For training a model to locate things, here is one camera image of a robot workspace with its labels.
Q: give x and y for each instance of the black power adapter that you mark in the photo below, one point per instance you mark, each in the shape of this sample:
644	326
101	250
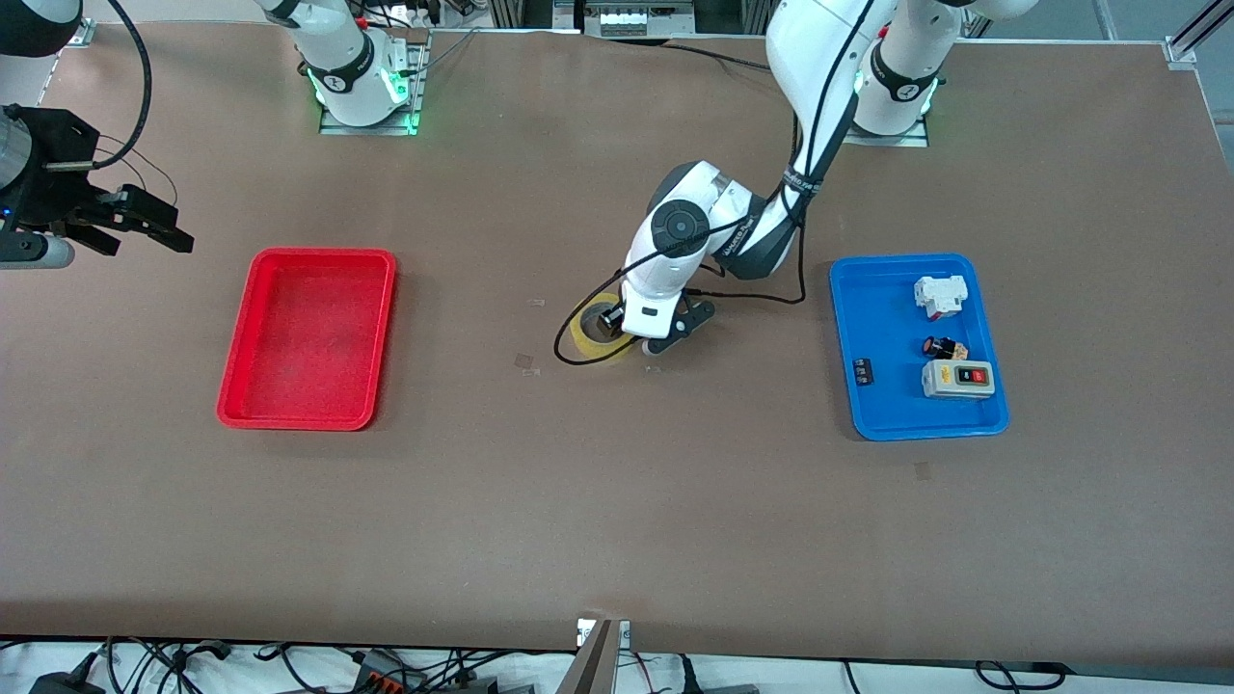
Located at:
63	684

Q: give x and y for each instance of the white circuit breaker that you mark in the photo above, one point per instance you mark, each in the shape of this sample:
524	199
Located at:
940	294

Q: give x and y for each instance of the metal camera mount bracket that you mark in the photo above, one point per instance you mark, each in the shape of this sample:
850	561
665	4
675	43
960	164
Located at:
598	665

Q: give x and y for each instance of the aluminium frame post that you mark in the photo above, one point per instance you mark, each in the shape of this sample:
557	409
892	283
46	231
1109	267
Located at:
511	12

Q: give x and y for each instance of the blue plastic tray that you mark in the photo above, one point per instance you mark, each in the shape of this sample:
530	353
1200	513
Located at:
882	328

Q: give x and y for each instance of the aluminium corner extrusion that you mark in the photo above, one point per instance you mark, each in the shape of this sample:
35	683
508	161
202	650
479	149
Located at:
1181	48

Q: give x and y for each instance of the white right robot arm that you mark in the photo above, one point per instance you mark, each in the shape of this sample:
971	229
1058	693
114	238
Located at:
337	48

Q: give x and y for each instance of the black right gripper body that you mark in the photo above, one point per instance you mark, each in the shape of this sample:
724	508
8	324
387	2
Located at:
50	172

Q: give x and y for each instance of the red plastic tray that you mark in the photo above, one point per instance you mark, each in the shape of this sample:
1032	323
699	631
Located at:
308	337

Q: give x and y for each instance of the orange black connector box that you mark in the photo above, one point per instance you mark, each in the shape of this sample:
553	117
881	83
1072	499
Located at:
381	675

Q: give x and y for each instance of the black orange push button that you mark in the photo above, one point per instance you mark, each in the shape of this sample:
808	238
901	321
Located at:
940	347

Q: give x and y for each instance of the small metal corner bracket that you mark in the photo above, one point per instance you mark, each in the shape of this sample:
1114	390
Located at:
82	37

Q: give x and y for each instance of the yellow tape roll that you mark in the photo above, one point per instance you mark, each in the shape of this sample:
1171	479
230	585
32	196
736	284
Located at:
579	334

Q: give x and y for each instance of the white power strip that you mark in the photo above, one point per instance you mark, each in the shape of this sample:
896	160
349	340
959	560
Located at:
627	19

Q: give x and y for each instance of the dark terminal block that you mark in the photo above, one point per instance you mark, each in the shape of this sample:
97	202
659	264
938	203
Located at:
863	371

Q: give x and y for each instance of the grey on-off switch box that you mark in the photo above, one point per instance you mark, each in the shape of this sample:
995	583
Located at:
940	386

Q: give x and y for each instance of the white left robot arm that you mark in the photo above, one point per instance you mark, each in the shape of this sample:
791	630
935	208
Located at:
791	58

